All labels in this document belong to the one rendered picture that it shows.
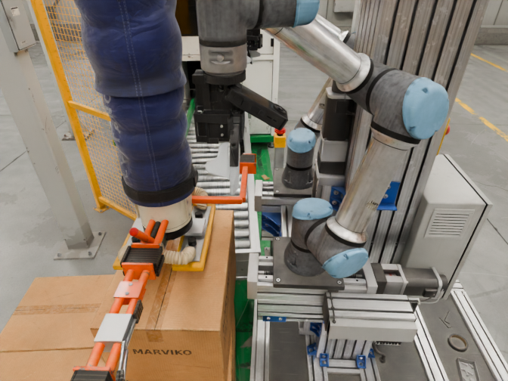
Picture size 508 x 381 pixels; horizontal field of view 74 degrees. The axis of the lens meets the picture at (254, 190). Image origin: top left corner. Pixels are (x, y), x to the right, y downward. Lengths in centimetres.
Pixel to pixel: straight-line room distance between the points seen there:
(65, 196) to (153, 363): 165
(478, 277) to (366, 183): 219
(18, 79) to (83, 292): 125
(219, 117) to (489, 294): 253
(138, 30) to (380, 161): 62
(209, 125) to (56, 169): 206
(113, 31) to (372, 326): 105
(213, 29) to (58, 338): 149
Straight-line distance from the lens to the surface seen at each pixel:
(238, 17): 55
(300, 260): 110
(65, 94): 292
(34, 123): 248
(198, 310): 116
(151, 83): 89
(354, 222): 89
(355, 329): 116
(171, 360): 129
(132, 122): 94
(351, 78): 85
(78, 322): 179
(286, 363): 190
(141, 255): 100
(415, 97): 78
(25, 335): 185
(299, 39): 75
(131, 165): 102
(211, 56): 56
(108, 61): 89
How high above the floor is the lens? 187
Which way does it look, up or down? 34 degrees down
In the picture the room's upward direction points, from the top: straight up
